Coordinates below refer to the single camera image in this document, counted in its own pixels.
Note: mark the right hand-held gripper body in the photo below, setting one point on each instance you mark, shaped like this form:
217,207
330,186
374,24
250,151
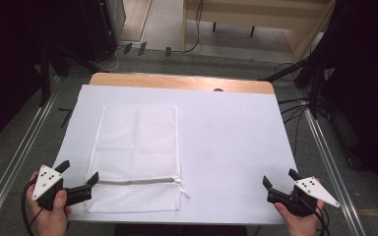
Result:
310,188

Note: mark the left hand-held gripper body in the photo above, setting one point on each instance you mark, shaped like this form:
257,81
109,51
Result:
47,183

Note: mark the white mesh laundry bag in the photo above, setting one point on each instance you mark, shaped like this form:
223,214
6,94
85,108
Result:
138,144

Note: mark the person's left hand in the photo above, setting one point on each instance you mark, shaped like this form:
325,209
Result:
50,221

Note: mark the person's right hand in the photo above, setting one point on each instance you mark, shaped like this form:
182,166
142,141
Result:
300,226

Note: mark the white table cover sheet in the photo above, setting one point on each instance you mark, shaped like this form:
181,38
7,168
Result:
229,147

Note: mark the black metal stand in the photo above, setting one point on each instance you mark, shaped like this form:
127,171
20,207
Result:
315,88
45,78

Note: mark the black curtain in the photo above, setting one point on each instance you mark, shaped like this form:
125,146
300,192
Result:
10,65
364,82

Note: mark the dark equipment cabinet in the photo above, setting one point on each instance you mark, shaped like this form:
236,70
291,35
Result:
101,26

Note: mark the light wooden platform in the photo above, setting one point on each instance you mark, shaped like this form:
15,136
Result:
259,13

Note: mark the metal floor rail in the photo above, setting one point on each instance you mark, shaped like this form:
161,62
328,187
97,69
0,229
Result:
333,173
16,164

